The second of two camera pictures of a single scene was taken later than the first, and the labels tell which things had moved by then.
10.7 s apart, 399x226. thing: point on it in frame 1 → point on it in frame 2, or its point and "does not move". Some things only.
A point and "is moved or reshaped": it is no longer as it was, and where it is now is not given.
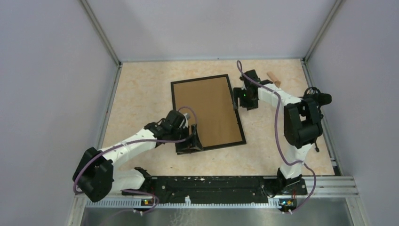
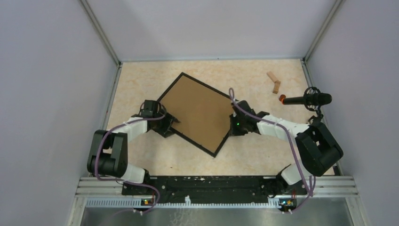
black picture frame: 211,147 → 203,111
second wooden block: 277,83 does not move
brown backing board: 212,100 is moved or reshaped
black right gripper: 237,93 → 233,131
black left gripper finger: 196,144 → 173,118
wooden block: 272,76 does not move
